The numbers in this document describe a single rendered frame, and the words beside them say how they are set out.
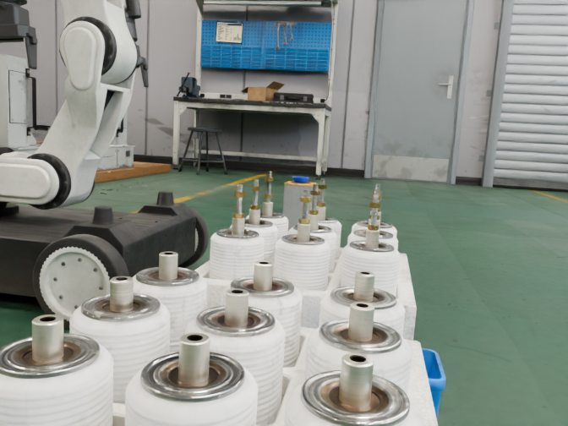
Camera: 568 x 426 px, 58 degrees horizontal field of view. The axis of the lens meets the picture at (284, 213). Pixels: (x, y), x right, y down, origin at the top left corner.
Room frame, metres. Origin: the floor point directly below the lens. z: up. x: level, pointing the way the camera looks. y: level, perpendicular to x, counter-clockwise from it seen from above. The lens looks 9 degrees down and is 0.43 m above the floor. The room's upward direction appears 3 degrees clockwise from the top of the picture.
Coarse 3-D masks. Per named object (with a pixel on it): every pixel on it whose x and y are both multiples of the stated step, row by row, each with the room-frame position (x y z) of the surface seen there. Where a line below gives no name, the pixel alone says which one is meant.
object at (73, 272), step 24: (72, 240) 1.03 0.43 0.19; (96, 240) 1.05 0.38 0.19; (48, 264) 1.04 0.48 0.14; (72, 264) 1.04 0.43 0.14; (96, 264) 1.03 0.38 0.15; (120, 264) 1.04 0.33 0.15; (48, 288) 1.05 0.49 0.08; (72, 288) 1.04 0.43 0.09; (96, 288) 1.03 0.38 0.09; (48, 312) 1.04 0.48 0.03; (72, 312) 1.04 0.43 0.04
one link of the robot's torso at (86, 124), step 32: (64, 32) 1.25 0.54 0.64; (96, 32) 1.24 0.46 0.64; (96, 64) 1.24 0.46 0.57; (96, 96) 1.24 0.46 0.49; (128, 96) 1.40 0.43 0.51; (64, 128) 1.29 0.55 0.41; (96, 128) 1.28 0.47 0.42; (64, 160) 1.29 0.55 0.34; (96, 160) 1.36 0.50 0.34; (64, 192) 1.28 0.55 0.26
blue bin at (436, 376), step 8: (424, 352) 0.75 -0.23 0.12; (432, 352) 0.74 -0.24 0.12; (424, 360) 0.75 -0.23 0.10; (432, 360) 0.74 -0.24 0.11; (432, 368) 0.74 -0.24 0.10; (440, 368) 0.69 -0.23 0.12; (432, 376) 0.73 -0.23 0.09; (440, 376) 0.67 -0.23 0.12; (432, 384) 0.65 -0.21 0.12; (440, 384) 0.65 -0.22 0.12; (432, 392) 0.65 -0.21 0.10; (440, 392) 0.66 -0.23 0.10
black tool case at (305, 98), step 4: (276, 92) 5.50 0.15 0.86; (280, 92) 5.50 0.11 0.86; (276, 96) 5.50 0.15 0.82; (280, 96) 5.49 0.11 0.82; (284, 96) 5.49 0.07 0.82; (288, 96) 5.49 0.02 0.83; (292, 96) 5.49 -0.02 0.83; (296, 96) 5.49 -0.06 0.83; (300, 96) 5.49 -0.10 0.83; (304, 96) 5.48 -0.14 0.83; (308, 96) 5.49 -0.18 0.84; (312, 96) 5.48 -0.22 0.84; (276, 100) 5.49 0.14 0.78; (280, 100) 5.49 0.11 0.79; (284, 100) 5.49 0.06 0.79; (288, 100) 5.49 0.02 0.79; (292, 100) 5.49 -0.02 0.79; (296, 100) 5.49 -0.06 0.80; (300, 100) 5.49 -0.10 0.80; (304, 100) 5.48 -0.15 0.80; (308, 100) 5.49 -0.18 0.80; (312, 100) 5.49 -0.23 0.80
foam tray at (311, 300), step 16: (400, 256) 1.12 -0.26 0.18; (208, 272) 0.91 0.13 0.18; (336, 272) 0.95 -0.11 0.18; (400, 272) 0.98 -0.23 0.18; (208, 288) 0.83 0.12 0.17; (400, 288) 0.87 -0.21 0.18; (208, 304) 0.83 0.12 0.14; (304, 304) 0.80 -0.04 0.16; (320, 304) 0.80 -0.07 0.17; (304, 320) 0.80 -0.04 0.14
